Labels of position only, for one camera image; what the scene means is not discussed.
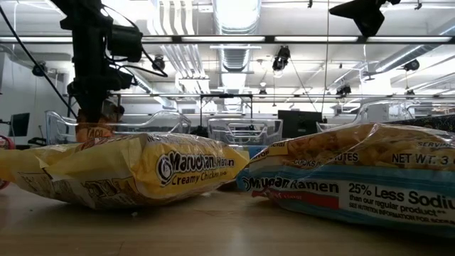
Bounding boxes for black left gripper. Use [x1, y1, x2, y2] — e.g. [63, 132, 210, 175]
[67, 30, 134, 124]

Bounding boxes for thin black diagonal cable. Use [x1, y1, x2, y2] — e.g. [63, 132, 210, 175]
[0, 5, 78, 119]

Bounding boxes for orange taco seasoning packet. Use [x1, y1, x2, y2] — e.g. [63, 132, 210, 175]
[75, 102, 124, 143]

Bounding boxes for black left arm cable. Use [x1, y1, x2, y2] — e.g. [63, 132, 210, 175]
[101, 5, 168, 78]

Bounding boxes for clear plastic storage bin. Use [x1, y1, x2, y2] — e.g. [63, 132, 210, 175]
[316, 100, 417, 133]
[45, 110, 192, 146]
[207, 117, 284, 146]

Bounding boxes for beef flavour ramen packet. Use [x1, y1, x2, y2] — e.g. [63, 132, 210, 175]
[236, 122, 455, 239]

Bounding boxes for overhead light bar beam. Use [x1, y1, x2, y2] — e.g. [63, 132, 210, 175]
[0, 34, 455, 45]

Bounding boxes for black computer monitor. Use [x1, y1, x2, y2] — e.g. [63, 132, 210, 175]
[277, 110, 323, 139]
[9, 112, 31, 138]

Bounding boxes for creamy chicken yellow ramen packet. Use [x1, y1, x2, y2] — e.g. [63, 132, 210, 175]
[0, 132, 250, 210]

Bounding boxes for silver ceiling air duct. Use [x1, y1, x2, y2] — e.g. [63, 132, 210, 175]
[212, 0, 263, 74]

